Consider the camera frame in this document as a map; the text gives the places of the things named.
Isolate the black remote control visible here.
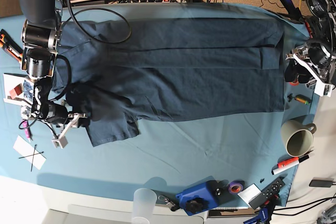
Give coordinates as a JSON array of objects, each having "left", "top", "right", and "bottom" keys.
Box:
[{"left": 249, "top": 176, "right": 285, "bottom": 210}]

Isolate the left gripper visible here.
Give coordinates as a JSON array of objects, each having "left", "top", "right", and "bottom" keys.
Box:
[{"left": 285, "top": 39, "right": 335, "bottom": 85}]

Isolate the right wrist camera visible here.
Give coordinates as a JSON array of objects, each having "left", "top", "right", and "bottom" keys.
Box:
[{"left": 51, "top": 136, "right": 68, "bottom": 149}]

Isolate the beige ceramic mug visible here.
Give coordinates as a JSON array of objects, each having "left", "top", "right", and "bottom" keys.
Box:
[{"left": 280, "top": 120, "right": 317, "bottom": 157}]

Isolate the blue bar clamp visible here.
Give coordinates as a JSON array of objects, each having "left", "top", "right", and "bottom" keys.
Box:
[{"left": 280, "top": 0, "right": 302, "bottom": 21}]

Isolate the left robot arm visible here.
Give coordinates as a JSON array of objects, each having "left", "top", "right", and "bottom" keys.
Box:
[{"left": 300, "top": 0, "right": 335, "bottom": 86}]

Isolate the translucent plastic cup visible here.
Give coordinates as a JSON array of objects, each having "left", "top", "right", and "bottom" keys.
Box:
[{"left": 131, "top": 188, "right": 158, "bottom": 223}]

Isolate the white sticky note pad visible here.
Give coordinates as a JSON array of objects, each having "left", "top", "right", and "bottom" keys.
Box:
[{"left": 238, "top": 184, "right": 261, "bottom": 205}]

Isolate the white notepad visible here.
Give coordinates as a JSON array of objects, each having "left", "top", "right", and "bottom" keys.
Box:
[{"left": 3, "top": 73, "right": 34, "bottom": 108}]

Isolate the blue plastic fixture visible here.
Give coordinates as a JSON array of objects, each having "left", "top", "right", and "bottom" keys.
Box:
[{"left": 175, "top": 180, "right": 219, "bottom": 216}]

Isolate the orange green battery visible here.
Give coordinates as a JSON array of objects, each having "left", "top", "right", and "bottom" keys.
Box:
[{"left": 295, "top": 95, "right": 311, "bottom": 105}]

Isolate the orange utility knife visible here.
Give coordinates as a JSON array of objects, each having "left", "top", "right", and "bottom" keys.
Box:
[{"left": 1, "top": 29, "right": 23, "bottom": 63}]

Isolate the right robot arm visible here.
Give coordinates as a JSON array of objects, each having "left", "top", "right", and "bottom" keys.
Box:
[{"left": 19, "top": 0, "right": 88, "bottom": 148}]

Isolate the dark blue T-shirt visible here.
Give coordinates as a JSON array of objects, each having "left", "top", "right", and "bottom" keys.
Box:
[{"left": 59, "top": 18, "right": 284, "bottom": 146}]

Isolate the light blue table cloth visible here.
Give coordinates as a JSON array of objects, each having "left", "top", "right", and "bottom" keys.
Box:
[{"left": 1, "top": 3, "right": 314, "bottom": 200}]

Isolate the purple tape roll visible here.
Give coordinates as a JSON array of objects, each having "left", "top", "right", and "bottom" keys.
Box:
[{"left": 227, "top": 180, "right": 245, "bottom": 195}]

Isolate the black power adapter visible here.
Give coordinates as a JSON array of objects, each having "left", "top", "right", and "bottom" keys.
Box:
[{"left": 309, "top": 179, "right": 335, "bottom": 188}]

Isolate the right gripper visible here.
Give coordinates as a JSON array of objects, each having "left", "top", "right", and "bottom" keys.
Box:
[{"left": 31, "top": 88, "right": 92, "bottom": 139}]

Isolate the pink glue tube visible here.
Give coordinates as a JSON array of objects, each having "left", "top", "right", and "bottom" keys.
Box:
[{"left": 22, "top": 120, "right": 32, "bottom": 142}]

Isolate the white paper card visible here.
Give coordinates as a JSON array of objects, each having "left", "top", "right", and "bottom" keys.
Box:
[{"left": 13, "top": 136, "right": 46, "bottom": 170}]

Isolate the red white marker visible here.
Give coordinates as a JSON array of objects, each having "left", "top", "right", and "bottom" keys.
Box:
[{"left": 271, "top": 155, "right": 309, "bottom": 175}]

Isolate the red black clamp tool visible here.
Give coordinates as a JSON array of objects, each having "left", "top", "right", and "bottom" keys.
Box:
[{"left": 304, "top": 16, "right": 321, "bottom": 39}]

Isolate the small black clip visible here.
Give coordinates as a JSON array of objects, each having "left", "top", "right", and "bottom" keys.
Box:
[{"left": 287, "top": 93, "right": 293, "bottom": 103}]

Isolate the metal carabiner keyring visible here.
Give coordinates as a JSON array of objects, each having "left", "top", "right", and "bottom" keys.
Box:
[{"left": 158, "top": 195, "right": 180, "bottom": 212}]

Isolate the blue black spring clamp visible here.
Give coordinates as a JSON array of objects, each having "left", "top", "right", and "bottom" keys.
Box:
[{"left": 243, "top": 195, "right": 279, "bottom": 224}]

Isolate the red wooden block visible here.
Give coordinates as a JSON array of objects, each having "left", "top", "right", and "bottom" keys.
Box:
[{"left": 9, "top": 84, "right": 23, "bottom": 99}]

